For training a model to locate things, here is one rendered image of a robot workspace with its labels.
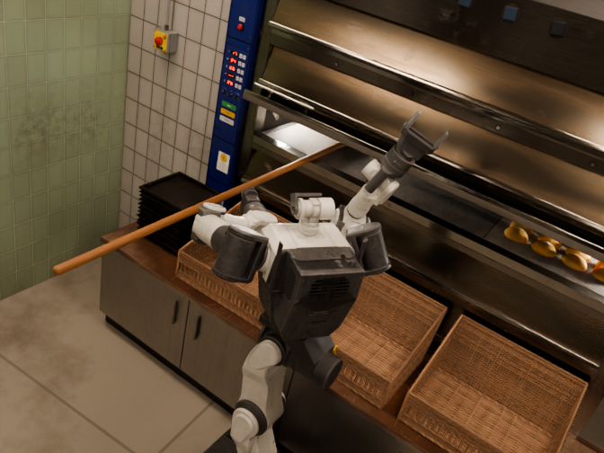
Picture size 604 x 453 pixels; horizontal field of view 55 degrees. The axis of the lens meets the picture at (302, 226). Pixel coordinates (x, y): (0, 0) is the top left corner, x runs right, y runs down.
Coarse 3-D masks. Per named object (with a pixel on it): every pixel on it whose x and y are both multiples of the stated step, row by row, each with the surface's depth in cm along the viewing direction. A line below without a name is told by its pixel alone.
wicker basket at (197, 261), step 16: (192, 240) 273; (192, 256) 280; (208, 256) 292; (176, 272) 274; (192, 272) 268; (208, 272) 263; (256, 272) 290; (208, 288) 266; (224, 288) 260; (240, 288) 254; (256, 288) 279; (224, 304) 264; (240, 304) 258; (256, 304) 253; (256, 320) 256
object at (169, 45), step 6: (156, 30) 289; (162, 30) 289; (156, 36) 290; (162, 36) 288; (168, 36) 287; (174, 36) 290; (162, 42) 290; (168, 42) 288; (174, 42) 292; (156, 48) 293; (162, 48) 291; (168, 48) 290; (174, 48) 293
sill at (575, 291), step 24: (264, 144) 284; (312, 168) 273; (408, 216) 253; (432, 216) 251; (456, 240) 244; (480, 240) 241; (504, 264) 235; (528, 264) 232; (552, 288) 228; (576, 288) 224; (600, 312) 220
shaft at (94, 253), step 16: (336, 144) 290; (304, 160) 266; (272, 176) 248; (224, 192) 225; (240, 192) 232; (192, 208) 211; (160, 224) 198; (128, 240) 187; (80, 256) 174; (96, 256) 178; (64, 272) 170
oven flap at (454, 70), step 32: (288, 0) 252; (320, 0) 246; (288, 32) 251; (320, 32) 246; (352, 32) 239; (384, 32) 233; (416, 32) 227; (384, 64) 232; (416, 64) 228; (448, 64) 222; (480, 64) 217; (512, 64) 212; (480, 96) 217; (512, 96) 212; (544, 96) 207; (576, 96) 203; (544, 128) 206; (576, 128) 203
